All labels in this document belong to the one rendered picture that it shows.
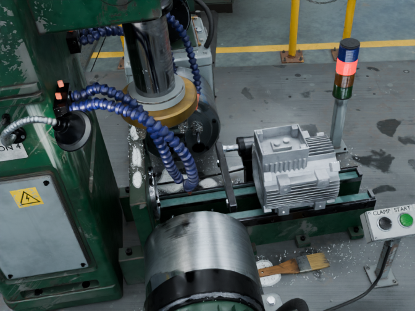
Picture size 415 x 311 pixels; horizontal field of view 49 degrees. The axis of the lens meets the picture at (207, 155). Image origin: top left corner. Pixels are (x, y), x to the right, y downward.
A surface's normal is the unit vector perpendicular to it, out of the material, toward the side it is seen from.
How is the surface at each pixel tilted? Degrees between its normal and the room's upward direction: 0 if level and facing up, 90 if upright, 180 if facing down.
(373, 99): 0
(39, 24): 90
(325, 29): 0
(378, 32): 0
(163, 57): 90
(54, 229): 90
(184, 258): 13
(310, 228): 90
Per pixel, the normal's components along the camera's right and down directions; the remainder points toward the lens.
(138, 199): -0.07, -0.73
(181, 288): -0.30, -0.68
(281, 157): 0.14, 0.67
